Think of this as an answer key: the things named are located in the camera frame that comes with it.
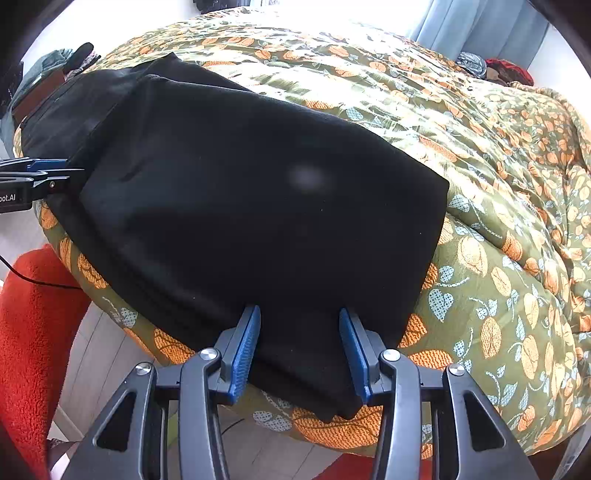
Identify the red clothes pile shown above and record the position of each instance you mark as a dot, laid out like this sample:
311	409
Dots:
512	71

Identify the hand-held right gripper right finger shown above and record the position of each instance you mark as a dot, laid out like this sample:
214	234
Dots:
353	355

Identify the brown nightstand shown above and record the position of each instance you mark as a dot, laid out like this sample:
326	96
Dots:
39	94

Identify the blue curtain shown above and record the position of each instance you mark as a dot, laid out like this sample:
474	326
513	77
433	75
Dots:
475	21

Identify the grey-green clothes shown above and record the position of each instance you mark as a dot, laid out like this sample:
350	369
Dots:
44	64

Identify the person's red fleece garment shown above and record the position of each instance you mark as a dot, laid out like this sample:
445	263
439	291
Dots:
32	346

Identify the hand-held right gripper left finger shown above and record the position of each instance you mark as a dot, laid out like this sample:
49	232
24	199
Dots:
244	350

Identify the black pants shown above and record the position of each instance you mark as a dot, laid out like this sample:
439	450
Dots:
231	184

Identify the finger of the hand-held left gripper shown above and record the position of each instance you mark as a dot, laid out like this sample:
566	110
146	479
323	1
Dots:
41	164
55	181

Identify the shiny blue-grey jacket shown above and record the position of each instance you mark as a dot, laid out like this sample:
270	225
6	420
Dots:
471	62

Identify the green orange floral blanket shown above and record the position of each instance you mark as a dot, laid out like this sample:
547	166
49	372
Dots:
485	230

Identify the black fuzzy item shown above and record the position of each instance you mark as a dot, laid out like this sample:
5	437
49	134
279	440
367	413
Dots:
81	56

